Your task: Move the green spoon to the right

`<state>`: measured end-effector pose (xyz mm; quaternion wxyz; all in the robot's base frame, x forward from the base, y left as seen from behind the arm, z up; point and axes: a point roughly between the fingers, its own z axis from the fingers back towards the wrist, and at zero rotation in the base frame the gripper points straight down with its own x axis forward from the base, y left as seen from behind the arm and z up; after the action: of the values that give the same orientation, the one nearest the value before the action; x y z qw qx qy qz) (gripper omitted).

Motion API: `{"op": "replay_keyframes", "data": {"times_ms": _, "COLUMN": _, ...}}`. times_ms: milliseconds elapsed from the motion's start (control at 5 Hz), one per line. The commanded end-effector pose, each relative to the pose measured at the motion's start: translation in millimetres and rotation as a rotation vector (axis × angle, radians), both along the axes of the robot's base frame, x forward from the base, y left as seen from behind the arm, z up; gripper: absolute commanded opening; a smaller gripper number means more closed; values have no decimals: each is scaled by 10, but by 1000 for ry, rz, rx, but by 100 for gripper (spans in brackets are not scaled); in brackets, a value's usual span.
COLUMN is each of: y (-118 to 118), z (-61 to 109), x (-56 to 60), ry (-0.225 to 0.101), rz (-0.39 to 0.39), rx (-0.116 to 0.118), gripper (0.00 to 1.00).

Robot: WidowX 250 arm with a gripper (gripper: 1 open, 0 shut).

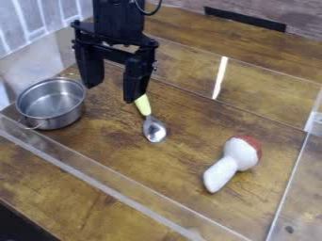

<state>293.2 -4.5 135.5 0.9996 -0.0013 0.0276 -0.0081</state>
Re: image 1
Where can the green handled metal spoon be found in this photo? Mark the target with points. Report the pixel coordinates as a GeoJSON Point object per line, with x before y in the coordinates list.
{"type": "Point", "coordinates": [153, 128]}

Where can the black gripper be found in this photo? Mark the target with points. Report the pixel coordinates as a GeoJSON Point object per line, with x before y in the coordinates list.
{"type": "Point", "coordinates": [134, 50]}

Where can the red white toy mushroom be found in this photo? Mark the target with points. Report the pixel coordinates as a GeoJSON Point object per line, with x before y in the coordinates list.
{"type": "Point", "coordinates": [241, 156]}

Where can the small steel pot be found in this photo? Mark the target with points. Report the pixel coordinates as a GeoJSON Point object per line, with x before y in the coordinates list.
{"type": "Point", "coordinates": [50, 104]}

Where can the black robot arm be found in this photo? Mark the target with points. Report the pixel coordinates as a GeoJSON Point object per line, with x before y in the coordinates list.
{"type": "Point", "coordinates": [120, 18]}

